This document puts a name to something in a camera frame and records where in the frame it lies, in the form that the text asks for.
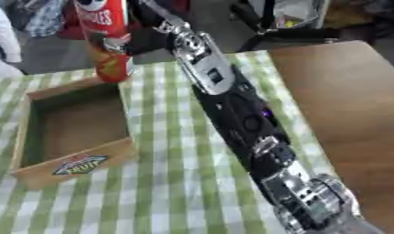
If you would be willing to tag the clear plastic bag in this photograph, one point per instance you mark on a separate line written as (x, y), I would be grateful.
(297, 12)

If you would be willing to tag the tan cardboard box green inside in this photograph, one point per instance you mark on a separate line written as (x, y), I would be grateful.
(72, 170)

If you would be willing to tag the red cylindrical snack can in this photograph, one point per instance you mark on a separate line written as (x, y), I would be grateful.
(110, 21)

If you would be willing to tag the black chair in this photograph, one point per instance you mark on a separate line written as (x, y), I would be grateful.
(280, 32)

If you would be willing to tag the checked fabric bag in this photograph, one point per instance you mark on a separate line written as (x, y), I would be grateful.
(44, 15)

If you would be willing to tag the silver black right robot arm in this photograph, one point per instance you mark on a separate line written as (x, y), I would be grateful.
(242, 119)

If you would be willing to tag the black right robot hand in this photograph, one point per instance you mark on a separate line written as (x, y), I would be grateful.
(147, 36)

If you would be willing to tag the person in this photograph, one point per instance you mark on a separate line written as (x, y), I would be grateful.
(3, 39)

